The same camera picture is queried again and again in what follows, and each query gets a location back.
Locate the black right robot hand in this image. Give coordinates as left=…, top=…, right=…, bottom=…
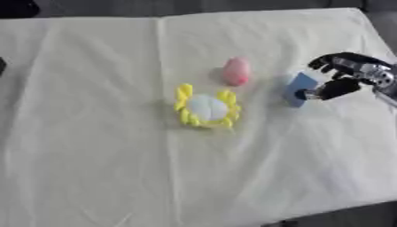
left=292, top=51, right=396, bottom=102

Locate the blue block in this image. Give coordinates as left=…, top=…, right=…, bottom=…
left=282, top=71, right=320, bottom=108

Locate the pink toy peach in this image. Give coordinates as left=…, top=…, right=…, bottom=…
left=222, top=56, right=253, bottom=87

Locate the yellow and white crab toy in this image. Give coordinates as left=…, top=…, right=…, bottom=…
left=172, top=82, right=244, bottom=129

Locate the dark round object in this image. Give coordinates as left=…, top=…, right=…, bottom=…
left=0, top=0, right=43, bottom=20

